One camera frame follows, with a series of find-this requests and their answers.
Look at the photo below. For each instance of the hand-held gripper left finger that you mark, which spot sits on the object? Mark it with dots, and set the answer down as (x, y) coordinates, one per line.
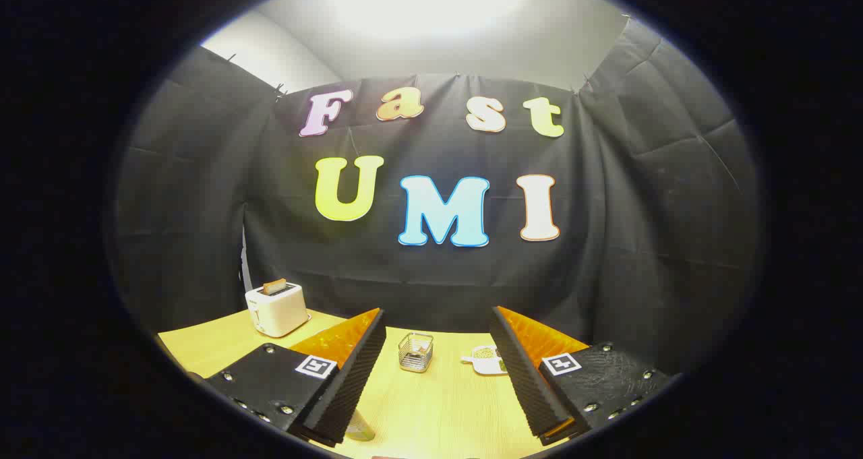
(350, 385)

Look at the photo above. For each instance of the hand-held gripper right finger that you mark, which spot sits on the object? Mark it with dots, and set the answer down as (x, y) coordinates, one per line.
(526, 385)

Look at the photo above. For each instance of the small white dish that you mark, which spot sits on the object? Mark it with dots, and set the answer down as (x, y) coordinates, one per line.
(482, 364)

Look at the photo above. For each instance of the wooden table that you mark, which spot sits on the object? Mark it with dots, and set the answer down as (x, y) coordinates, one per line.
(431, 412)

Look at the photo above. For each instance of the white toaster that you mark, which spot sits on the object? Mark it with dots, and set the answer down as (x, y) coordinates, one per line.
(280, 314)

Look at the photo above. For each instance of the toast slice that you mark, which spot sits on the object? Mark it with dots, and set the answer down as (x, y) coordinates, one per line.
(274, 286)

